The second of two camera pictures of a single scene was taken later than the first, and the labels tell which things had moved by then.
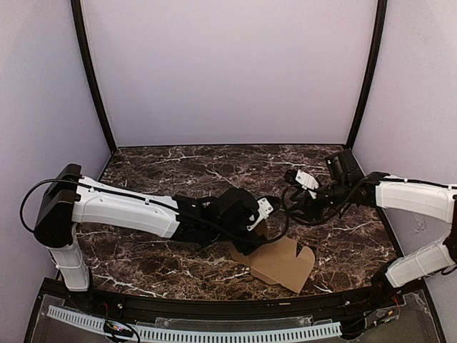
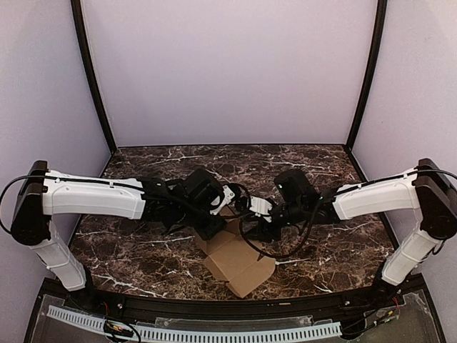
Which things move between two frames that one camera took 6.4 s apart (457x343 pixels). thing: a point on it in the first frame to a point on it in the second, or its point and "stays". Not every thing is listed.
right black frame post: [380, 23] stays
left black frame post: [76, 8] stays
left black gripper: [248, 246] to [208, 232]
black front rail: [183, 307] stays
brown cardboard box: [277, 262] to [232, 257]
